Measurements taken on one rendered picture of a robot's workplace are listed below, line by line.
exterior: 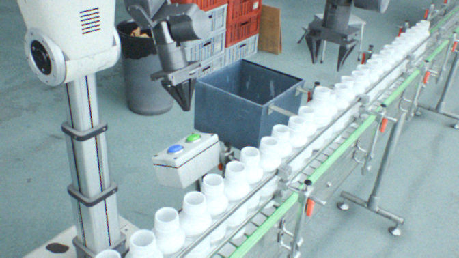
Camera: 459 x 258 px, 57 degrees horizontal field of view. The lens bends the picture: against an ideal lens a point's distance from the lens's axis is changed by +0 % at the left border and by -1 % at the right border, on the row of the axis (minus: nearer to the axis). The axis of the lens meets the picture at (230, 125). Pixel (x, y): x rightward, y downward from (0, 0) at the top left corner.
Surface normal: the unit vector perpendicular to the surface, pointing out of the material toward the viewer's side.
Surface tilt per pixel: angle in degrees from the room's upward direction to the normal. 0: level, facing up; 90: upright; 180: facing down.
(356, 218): 0
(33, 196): 0
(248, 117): 90
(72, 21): 90
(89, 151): 90
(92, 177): 90
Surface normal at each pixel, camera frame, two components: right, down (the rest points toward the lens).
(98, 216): 0.80, 0.36
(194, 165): 0.77, 0.04
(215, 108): -0.60, 0.38
